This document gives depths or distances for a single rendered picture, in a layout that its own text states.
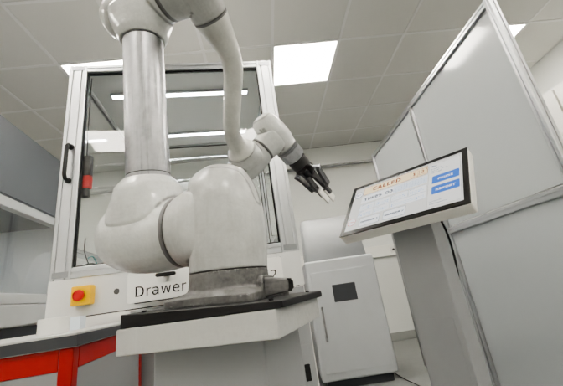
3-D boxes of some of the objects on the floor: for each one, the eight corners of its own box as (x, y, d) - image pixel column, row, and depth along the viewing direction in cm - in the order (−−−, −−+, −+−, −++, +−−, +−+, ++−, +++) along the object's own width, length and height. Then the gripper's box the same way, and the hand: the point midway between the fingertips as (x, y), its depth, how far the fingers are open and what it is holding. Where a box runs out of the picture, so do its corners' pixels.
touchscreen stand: (596, 680, 63) (438, 182, 97) (388, 573, 92) (322, 219, 126) (606, 526, 97) (487, 198, 131) (451, 483, 126) (387, 224, 160)
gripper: (312, 145, 124) (348, 188, 131) (285, 159, 133) (320, 199, 141) (307, 156, 118) (344, 201, 126) (278, 171, 128) (315, 211, 135)
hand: (327, 194), depth 132 cm, fingers closed
